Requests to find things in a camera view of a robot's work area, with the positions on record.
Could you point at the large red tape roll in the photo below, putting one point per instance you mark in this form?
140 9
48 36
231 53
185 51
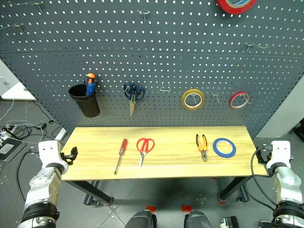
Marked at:
228 7

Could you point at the dark rounded shape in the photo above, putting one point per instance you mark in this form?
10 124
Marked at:
197 219
141 219

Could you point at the dark grey metal pegboard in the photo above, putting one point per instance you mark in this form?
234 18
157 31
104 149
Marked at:
166 59

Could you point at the blue tape roll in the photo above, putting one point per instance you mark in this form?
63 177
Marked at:
216 150

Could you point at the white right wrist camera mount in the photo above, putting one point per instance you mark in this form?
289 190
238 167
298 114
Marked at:
280 152

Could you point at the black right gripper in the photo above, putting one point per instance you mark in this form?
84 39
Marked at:
263 156

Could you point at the white power strip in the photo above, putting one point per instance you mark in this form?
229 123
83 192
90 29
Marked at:
4 135

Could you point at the black floor mat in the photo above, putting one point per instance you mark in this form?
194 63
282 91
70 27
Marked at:
9 148

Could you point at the silver pegboard hook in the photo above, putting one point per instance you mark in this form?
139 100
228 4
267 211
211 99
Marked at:
28 3
14 26
216 96
144 13
257 45

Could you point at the white side table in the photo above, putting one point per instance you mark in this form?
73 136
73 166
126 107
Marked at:
17 92

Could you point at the white flat floor board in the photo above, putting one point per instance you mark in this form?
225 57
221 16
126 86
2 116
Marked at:
61 134

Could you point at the yellow tape roll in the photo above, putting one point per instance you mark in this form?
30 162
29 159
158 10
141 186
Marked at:
186 101

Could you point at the black cup holder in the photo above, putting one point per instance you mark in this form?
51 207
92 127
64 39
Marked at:
85 102

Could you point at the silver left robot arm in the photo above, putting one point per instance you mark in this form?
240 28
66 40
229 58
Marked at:
44 187

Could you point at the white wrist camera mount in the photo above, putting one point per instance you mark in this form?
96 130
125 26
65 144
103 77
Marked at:
280 152
48 152

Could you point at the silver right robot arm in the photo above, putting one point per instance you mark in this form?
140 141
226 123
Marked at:
287 185

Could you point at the orange black pliers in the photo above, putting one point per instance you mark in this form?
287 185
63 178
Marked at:
202 147

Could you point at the black power adapter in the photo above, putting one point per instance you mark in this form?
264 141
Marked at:
41 125

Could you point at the small red tape roll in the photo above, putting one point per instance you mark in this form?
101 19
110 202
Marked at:
234 101

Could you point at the black white floor device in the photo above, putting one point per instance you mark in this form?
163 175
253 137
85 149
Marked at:
229 222

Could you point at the black table leg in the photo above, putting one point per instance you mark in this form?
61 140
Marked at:
234 188
92 191

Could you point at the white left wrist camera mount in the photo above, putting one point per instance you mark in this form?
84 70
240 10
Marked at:
48 152

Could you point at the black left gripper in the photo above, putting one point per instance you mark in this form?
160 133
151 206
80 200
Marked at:
67 158

